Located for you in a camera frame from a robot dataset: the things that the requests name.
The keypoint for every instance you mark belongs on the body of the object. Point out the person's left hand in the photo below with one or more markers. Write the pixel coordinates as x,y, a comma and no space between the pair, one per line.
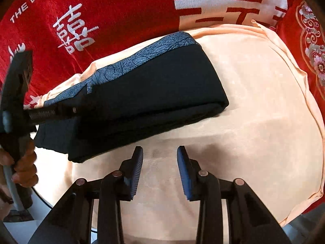
25,170

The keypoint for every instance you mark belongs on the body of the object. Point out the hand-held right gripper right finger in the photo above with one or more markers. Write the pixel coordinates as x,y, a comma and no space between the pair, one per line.
185,172

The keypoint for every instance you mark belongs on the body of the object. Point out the red printed blanket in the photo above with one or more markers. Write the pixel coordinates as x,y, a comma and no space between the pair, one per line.
127,17

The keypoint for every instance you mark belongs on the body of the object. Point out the red embroidered pillow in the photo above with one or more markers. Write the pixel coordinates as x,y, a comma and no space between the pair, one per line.
312,43

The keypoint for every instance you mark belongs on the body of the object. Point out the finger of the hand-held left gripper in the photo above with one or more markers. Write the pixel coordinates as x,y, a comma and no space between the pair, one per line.
50,113

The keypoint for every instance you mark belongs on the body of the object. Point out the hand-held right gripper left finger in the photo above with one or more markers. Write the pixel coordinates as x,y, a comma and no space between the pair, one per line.
134,172

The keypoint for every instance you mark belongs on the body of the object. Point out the peach cloth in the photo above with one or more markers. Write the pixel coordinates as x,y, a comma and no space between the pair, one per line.
254,132

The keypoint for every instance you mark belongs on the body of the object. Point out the black pants blue floral stripes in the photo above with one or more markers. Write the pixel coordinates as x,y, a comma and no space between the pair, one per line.
152,94

